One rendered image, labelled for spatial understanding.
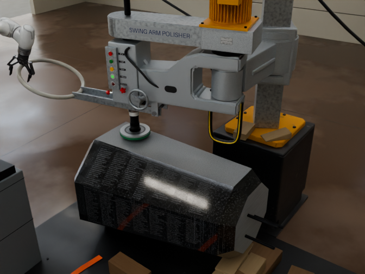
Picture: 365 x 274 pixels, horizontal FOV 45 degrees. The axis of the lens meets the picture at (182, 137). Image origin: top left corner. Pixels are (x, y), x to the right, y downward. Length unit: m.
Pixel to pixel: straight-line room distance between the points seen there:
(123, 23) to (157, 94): 0.49
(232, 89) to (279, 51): 0.58
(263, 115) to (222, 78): 0.82
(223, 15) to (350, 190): 2.33
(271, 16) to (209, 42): 0.69
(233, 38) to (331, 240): 1.87
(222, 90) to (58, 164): 2.33
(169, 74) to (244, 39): 0.54
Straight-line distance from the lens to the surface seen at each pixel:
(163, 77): 2.76
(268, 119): 3.38
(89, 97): 3.15
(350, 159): 4.74
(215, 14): 2.52
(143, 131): 3.12
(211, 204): 2.67
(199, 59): 2.63
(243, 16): 2.52
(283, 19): 3.13
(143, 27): 2.71
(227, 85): 2.65
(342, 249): 3.62
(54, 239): 3.62
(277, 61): 3.13
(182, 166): 2.82
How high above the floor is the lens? 2.35
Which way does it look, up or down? 29 degrees down
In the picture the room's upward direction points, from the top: straight up
